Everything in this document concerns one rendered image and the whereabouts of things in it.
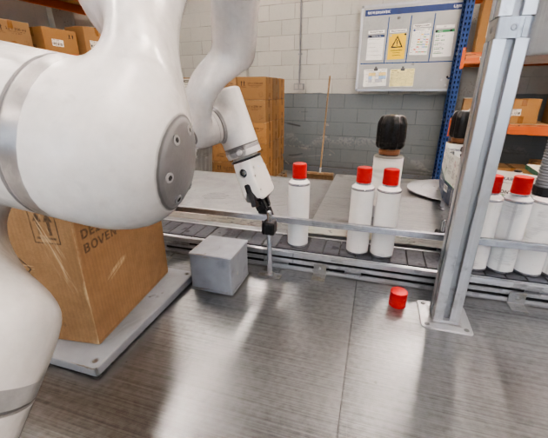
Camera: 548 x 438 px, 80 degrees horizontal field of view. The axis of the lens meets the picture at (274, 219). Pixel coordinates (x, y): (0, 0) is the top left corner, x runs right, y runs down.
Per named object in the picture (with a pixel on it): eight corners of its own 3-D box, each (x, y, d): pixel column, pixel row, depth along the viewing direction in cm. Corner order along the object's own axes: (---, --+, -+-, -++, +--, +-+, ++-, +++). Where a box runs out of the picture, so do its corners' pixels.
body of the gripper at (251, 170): (250, 153, 74) (267, 199, 77) (264, 146, 83) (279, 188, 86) (222, 162, 77) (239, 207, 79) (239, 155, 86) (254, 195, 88)
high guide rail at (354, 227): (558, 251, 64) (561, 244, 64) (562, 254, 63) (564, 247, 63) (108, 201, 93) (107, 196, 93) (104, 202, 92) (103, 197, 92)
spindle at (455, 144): (460, 187, 128) (477, 109, 117) (465, 193, 120) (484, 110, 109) (435, 185, 130) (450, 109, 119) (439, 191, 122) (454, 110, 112)
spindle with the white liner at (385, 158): (395, 210, 106) (409, 114, 95) (397, 220, 98) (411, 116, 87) (367, 208, 109) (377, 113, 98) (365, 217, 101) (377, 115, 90)
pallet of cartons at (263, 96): (287, 179, 492) (289, 78, 441) (270, 195, 418) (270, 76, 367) (214, 174, 524) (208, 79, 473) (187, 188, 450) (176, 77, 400)
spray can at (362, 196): (368, 247, 81) (377, 165, 74) (367, 256, 77) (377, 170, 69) (346, 244, 83) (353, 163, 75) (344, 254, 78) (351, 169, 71)
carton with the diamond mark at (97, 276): (169, 272, 76) (153, 155, 66) (100, 345, 54) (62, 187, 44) (55, 261, 81) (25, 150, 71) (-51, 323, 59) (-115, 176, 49)
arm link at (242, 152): (250, 142, 73) (254, 155, 74) (262, 137, 81) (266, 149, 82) (218, 154, 77) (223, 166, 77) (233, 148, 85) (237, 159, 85)
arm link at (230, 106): (232, 149, 73) (263, 136, 78) (210, 89, 70) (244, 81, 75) (216, 154, 80) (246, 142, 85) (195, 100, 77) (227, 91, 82)
